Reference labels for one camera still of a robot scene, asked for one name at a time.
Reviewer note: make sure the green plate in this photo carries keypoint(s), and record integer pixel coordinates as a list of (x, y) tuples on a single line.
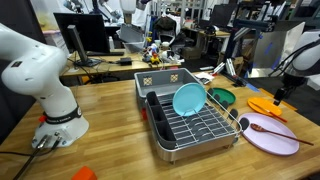
[(225, 95)]

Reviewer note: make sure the grey monitor stand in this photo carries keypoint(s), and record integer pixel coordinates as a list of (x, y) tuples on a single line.
[(77, 43)]

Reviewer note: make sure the yellow plate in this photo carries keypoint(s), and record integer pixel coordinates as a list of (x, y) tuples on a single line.
[(263, 103)]

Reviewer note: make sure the blue tape strip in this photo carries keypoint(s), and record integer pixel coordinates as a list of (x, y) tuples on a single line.
[(252, 87)]

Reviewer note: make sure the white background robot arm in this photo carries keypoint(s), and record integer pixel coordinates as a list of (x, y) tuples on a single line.
[(128, 10)]

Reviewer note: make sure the black power adapter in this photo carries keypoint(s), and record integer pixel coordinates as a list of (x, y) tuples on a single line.
[(125, 61)]

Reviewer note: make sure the grey plastic bin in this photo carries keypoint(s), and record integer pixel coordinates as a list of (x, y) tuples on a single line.
[(133, 38)]

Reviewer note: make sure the black computer monitor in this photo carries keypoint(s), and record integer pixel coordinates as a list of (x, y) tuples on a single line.
[(90, 33)]

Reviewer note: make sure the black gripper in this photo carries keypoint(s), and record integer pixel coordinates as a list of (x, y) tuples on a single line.
[(282, 93)]

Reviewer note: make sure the large white plate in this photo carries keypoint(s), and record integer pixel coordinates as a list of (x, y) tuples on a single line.
[(273, 141)]

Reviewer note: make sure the black keyboard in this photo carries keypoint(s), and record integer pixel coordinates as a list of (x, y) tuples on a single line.
[(105, 53)]

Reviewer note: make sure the grey steel dish rack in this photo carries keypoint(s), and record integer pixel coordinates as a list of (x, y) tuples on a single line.
[(160, 83)]

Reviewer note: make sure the teal plate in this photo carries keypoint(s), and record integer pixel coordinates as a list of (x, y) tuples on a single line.
[(188, 100)]

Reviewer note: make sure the brown wooden spoon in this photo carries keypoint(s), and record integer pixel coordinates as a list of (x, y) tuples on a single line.
[(256, 127)]

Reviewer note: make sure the wooden background desk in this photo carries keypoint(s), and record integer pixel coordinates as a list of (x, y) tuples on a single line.
[(110, 68)]

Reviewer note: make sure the orange block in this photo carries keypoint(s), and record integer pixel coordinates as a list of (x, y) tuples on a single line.
[(84, 174)]

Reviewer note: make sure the dark grey utensil holder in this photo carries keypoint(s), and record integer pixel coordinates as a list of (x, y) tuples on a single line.
[(163, 130)]

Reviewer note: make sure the red clamp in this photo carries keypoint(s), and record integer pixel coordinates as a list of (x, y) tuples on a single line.
[(144, 114)]

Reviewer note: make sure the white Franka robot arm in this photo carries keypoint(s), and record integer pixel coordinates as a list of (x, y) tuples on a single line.
[(36, 73)]

